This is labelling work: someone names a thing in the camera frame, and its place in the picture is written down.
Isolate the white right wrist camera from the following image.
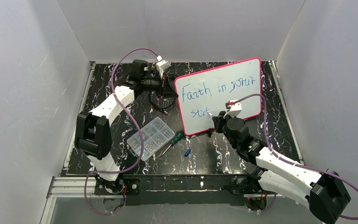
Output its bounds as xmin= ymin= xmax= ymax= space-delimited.
xmin=223 ymin=99 xmax=242 ymax=119

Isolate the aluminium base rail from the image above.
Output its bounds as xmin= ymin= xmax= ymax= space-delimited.
xmin=48 ymin=175 xmax=274 ymax=206

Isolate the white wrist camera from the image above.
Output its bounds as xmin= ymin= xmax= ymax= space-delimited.
xmin=223 ymin=99 xmax=242 ymax=119
xmin=156 ymin=56 xmax=171 ymax=78

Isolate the black coiled cable with plug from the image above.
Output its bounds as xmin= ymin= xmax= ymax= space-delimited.
xmin=148 ymin=90 xmax=177 ymax=116

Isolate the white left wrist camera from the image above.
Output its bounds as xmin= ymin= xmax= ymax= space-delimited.
xmin=156 ymin=56 xmax=171 ymax=78

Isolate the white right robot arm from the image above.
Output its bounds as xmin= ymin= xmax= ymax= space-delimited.
xmin=212 ymin=111 xmax=351 ymax=224

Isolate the clear plastic screw box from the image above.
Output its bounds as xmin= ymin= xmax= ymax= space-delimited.
xmin=127 ymin=117 xmax=175 ymax=161

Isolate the green handled screwdriver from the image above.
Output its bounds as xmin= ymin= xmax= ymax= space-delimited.
xmin=161 ymin=130 xmax=185 ymax=156

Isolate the pink framed whiteboard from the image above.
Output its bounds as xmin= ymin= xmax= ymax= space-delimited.
xmin=174 ymin=57 xmax=262 ymax=136

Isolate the black whiteboard clip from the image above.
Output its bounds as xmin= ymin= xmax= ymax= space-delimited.
xmin=207 ymin=128 xmax=213 ymax=138

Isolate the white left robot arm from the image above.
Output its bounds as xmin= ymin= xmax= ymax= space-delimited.
xmin=74 ymin=57 xmax=178 ymax=182

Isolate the blue marker cap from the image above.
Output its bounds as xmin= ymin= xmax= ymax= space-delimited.
xmin=185 ymin=148 xmax=191 ymax=157

